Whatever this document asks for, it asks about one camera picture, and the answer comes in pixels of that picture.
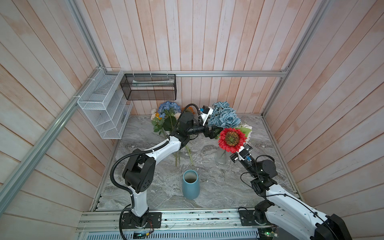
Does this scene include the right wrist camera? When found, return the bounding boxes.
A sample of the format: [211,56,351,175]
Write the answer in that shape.
[238,144,252,162]

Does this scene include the pink white hydrangea bouquet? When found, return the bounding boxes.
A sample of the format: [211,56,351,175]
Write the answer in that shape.
[240,124,253,143]

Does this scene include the white wire mesh shelf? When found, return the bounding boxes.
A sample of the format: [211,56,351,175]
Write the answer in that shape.
[78,68,132,140]

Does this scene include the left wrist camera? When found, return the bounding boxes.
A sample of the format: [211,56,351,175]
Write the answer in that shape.
[198,106,214,126]

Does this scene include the black corrugated cable hose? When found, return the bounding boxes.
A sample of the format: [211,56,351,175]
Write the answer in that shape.
[109,103,200,240]

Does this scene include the black mesh basket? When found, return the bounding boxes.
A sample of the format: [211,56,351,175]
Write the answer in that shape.
[120,73,177,101]

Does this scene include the orange flower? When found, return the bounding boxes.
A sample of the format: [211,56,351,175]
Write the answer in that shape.
[183,106,195,114]

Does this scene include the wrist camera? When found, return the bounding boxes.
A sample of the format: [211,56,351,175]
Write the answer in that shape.
[198,106,214,126]
[238,144,252,162]

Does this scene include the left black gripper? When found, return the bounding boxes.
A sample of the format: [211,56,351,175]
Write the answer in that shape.
[186,116,225,139]

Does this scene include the teal blue rose bouquet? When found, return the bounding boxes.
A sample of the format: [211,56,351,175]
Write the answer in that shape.
[208,102,241,129]

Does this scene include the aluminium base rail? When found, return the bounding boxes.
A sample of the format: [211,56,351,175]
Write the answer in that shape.
[74,208,319,240]

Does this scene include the green leafy flower bunch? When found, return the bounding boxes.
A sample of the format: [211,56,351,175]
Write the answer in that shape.
[173,146,194,167]

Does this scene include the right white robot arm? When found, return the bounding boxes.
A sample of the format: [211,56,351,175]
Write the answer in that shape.
[231,145,352,240]

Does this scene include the teal ceramic vase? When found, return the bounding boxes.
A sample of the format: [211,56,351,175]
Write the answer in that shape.
[182,170,200,200]

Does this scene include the red sunflower stem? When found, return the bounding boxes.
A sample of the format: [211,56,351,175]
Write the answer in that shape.
[218,127,247,153]

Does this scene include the blue hydrangea mixed bouquet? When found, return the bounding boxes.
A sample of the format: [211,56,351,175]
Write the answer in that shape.
[151,101,182,137]

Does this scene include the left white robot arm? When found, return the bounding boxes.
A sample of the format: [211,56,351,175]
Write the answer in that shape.
[122,112,223,227]

